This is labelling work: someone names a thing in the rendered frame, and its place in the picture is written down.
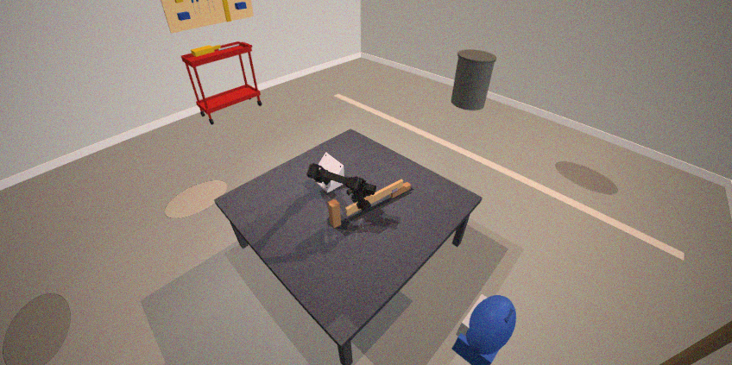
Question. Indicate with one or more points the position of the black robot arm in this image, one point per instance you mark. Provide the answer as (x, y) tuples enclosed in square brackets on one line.
[(357, 184)]

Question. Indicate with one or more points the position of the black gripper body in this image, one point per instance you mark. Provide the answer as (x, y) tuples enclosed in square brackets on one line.
[(363, 204)]

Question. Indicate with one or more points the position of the long wooden rail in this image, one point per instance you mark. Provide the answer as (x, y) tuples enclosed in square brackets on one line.
[(378, 195)]

